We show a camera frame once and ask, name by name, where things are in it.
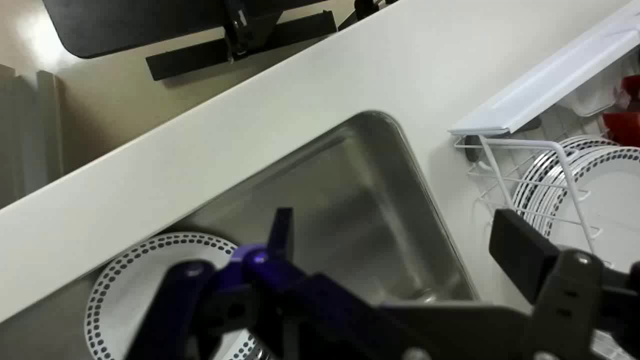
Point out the red item in rack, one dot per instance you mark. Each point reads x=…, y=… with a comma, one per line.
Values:
x=625, y=123

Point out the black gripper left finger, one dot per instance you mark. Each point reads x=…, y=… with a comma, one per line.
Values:
x=280, y=241

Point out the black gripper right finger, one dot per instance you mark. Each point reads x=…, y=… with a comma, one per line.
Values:
x=522, y=253

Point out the white foil box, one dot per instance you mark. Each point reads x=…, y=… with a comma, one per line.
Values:
x=554, y=76

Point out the dotted plates stack in rack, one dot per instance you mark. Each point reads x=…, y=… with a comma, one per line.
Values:
x=592, y=204

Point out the white wire dish rack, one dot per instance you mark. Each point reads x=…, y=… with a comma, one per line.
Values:
x=546, y=156

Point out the stainless steel sink basin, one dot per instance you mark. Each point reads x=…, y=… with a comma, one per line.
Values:
x=363, y=215

